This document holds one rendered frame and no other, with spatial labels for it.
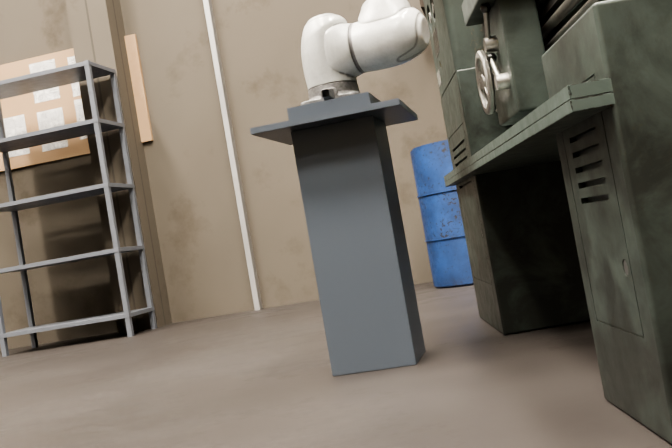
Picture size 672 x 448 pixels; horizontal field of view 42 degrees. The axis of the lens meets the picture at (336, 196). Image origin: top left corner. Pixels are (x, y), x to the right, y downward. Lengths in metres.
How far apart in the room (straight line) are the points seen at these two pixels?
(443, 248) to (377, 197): 2.66
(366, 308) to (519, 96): 0.87
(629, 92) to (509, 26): 0.67
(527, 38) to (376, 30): 0.70
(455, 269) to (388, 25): 2.75
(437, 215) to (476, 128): 2.35
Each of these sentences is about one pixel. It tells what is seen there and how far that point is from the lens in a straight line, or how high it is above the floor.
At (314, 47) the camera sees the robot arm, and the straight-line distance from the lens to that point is 2.67.
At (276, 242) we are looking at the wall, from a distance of 6.22.
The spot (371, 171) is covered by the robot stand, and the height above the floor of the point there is 0.57.
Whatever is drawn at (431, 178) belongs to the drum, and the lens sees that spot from 5.18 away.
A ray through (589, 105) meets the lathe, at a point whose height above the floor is 0.53.
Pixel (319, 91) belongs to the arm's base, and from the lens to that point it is 2.66.
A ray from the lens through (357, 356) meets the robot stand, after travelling 2.59.
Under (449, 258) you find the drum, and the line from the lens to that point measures 5.16.
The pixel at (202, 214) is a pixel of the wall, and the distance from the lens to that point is 6.39.
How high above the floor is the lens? 0.39
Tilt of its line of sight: 3 degrees up
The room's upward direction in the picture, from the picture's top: 10 degrees counter-clockwise
